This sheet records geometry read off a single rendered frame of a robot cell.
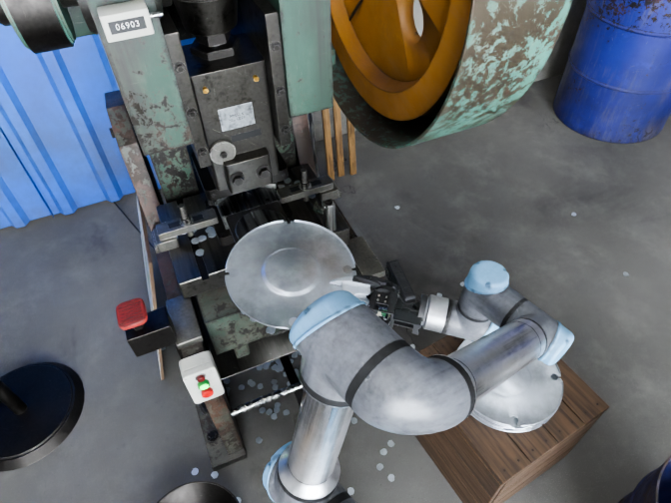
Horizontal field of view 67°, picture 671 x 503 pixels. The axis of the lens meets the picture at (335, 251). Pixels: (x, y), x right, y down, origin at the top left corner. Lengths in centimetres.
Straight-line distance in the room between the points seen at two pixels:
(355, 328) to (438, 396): 13
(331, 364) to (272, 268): 48
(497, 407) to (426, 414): 78
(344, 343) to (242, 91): 59
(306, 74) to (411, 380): 63
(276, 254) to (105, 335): 114
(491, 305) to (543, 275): 128
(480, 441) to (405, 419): 78
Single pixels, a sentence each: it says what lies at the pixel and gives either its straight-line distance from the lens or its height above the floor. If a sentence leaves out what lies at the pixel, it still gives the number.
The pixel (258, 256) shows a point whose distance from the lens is 116.
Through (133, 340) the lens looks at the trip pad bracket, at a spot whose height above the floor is 70.
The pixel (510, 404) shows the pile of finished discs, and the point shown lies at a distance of 146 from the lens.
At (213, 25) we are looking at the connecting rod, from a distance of 104.
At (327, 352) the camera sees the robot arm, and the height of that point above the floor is 106.
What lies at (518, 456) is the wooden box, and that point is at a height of 35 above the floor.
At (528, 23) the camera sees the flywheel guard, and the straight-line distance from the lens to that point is 88.
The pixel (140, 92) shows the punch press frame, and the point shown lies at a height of 119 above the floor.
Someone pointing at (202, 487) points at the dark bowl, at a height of 5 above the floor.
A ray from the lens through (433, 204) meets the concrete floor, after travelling 246.
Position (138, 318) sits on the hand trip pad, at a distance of 117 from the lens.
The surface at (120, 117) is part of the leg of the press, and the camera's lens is 153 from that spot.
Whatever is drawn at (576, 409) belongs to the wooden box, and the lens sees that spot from 155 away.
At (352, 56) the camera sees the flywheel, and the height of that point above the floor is 104.
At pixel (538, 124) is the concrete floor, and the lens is 311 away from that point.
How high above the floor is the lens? 165
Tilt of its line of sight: 48 degrees down
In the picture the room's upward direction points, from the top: 2 degrees counter-clockwise
